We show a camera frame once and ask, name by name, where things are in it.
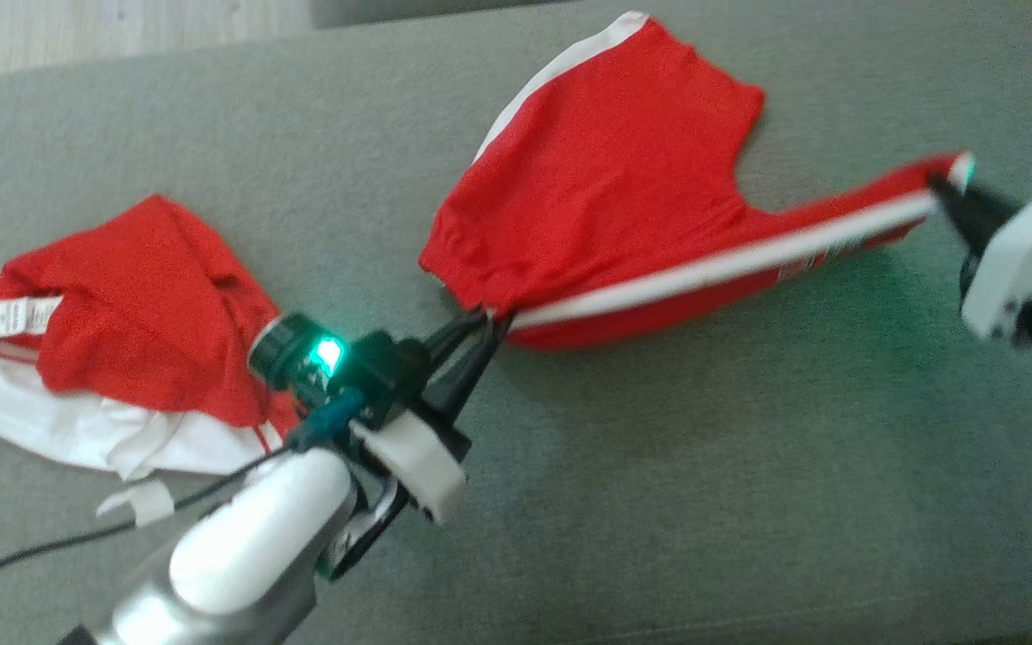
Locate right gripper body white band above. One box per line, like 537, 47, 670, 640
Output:
959, 184, 1032, 341

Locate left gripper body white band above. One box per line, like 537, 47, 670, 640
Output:
348, 331, 472, 525

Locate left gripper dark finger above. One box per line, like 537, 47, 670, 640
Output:
417, 307, 492, 368
431, 312, 515, 422

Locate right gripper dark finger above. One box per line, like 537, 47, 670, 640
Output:
928, 175, 1023, 225
937, 197, 1005, 270

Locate red shorts with white stripe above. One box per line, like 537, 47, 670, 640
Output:
417, 11, 974, 352

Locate red and white lettered shirt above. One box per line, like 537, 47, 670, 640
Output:
0, 193, 302, 480

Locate dark grey furniture piece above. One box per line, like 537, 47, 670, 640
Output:
310, 0, 571, 30

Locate left arm blue cable plug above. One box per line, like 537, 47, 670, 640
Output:
288, 387, 365, 452

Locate white cable strap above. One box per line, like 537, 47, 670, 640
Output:
95, 479, 176, 529

